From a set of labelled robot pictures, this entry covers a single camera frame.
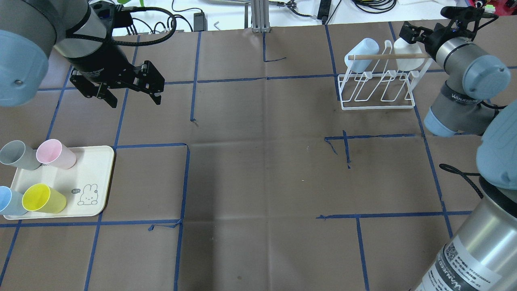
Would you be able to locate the yellow plastic cup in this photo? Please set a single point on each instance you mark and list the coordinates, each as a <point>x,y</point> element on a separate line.
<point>44,199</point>

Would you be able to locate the white wire cup rack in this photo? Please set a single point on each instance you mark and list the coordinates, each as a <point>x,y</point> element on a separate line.
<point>389,80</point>

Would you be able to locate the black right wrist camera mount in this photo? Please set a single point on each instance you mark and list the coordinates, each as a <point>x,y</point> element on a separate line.
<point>465,15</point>

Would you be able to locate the grey plastic cup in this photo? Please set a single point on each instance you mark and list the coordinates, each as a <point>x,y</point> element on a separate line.
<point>20,155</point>

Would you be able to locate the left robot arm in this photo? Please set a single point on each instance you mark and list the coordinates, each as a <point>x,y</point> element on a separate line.
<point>82,34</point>

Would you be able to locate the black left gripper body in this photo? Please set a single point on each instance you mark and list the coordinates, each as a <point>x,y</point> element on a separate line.
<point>106,60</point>

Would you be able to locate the cream plastic tray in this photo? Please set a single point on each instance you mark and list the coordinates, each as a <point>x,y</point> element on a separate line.
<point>85,185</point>

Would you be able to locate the aluminium frame post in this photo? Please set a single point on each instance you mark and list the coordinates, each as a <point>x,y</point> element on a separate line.
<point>260,16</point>

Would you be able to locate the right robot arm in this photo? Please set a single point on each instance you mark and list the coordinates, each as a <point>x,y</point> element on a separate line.
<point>481,255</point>

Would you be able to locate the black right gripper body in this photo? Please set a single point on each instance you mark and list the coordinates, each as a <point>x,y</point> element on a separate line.
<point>433,39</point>

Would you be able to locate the pink plastic cup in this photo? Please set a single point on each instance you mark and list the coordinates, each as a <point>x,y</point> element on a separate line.
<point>54,153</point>

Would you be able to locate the light blue plastic cup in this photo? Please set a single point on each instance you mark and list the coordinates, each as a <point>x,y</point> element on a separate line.
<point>11,202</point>

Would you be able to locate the black power adapter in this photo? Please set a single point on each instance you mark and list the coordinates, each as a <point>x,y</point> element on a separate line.
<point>200,22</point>

